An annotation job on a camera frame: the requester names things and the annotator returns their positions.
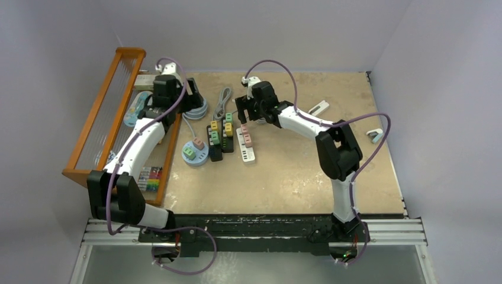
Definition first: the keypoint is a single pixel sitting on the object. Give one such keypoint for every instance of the white pink box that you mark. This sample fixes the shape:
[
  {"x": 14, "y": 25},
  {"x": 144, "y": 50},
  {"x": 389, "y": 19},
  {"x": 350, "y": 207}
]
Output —
[{"x": 144, "y": 82}]

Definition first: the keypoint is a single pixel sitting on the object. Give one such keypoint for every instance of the blue packaged item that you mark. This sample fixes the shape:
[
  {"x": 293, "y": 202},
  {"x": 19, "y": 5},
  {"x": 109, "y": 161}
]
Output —
[{"x": 141, "y": 99}]

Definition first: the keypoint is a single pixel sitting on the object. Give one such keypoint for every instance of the orange wooden shelf rack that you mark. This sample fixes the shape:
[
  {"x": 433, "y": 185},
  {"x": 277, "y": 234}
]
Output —
[{"x": 104, "y": 131}]

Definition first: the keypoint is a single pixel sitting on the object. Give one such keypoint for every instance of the round blue power hub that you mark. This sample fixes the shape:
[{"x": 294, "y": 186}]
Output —
[{"x": 201, "y": 156}]

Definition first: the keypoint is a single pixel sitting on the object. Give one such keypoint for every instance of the green plug on round hub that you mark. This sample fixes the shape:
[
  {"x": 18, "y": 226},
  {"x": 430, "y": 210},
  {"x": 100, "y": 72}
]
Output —
[{"x": 189, "y": 153}]

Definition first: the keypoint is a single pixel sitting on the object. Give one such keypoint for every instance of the green plug on long strip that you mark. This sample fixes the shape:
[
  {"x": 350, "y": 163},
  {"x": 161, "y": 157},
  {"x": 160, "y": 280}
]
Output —
[{"x": 215, "y": 138}]

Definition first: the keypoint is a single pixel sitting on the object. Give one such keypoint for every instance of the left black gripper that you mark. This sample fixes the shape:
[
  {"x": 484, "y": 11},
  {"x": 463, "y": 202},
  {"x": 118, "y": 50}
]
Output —
[{"x": 194, "y": 100}]

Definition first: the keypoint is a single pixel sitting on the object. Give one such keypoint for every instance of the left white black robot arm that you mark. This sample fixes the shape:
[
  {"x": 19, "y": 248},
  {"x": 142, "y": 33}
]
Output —
[{"x": 114, "y": 194}]

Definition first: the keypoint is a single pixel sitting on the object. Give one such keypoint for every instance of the yellow charger plug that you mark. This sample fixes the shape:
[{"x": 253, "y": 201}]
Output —
[{"x": 228, "y": 129}]

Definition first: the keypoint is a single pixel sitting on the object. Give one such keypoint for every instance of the long black power strip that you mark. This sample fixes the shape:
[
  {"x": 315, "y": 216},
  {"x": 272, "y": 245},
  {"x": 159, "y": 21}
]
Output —
[{"x": 215, "y": 152}]

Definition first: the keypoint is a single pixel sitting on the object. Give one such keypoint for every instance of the short black power strip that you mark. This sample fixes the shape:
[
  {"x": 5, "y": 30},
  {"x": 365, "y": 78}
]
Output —
[{"x": 227, "y": 143}]

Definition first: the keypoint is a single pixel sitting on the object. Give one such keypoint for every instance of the colourful marker pack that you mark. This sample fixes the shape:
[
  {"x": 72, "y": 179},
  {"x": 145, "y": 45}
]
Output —
[{"x": 149, "y": 179}]

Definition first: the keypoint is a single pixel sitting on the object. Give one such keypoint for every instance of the pink plug on round hub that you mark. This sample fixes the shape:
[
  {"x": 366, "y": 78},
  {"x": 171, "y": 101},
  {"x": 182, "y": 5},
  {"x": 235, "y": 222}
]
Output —
[{"x": 198, "y": 143}]

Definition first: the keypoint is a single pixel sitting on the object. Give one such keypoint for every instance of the white clip object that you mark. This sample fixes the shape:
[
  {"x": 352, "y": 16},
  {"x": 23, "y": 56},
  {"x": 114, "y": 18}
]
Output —
[{"x": 319, "y": 108}]

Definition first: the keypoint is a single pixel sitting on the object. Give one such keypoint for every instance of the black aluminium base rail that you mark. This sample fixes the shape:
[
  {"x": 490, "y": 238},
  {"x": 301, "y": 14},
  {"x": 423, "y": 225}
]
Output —
[{"x": 316, "y": 234}]

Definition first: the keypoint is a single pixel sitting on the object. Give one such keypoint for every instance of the pink charger plug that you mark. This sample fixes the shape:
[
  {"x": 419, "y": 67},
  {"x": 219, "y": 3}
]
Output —
[
  {"x": 244, "y": 129},
  {"x": 247, "y": 140}
]

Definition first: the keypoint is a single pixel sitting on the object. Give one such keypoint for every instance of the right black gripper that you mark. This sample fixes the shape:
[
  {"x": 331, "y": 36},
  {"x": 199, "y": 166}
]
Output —
[{"x": 244, "y": 104}]

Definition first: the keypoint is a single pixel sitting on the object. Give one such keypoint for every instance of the white power strip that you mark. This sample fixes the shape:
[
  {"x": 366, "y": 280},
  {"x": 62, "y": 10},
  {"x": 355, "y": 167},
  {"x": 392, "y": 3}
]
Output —
[{"x": 248, "y": 155}]

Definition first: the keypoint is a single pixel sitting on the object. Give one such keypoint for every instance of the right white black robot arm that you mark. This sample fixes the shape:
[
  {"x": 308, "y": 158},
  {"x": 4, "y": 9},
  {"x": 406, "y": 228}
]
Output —
[{"x": 338, "y": 152}]

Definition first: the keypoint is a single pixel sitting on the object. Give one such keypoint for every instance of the white blue clip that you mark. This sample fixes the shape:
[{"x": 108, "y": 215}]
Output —
[{"x": 375, "y": 135}]

